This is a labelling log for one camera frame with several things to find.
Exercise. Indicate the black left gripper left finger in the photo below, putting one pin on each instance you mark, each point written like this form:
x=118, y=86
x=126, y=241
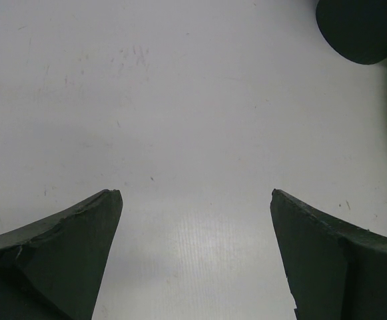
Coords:
x=53, y=268

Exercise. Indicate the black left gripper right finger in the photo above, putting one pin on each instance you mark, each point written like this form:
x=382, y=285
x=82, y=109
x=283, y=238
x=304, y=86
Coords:
x=334, y=269

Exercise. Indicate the black ribbed trash bin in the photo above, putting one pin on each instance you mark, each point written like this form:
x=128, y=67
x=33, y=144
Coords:
x=357, y=30

